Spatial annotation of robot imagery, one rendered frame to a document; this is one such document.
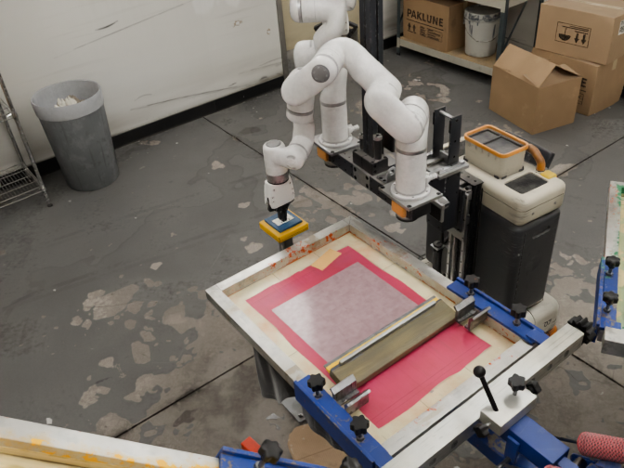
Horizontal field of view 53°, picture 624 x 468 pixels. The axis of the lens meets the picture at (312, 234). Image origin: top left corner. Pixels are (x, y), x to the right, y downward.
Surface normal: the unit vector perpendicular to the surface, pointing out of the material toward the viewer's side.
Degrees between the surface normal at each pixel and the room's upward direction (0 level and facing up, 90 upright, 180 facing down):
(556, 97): 90
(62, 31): 90
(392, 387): 0
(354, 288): 0
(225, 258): 0
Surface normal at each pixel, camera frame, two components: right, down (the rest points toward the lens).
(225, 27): 0.60, 0.44
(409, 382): -0.07, -0.80
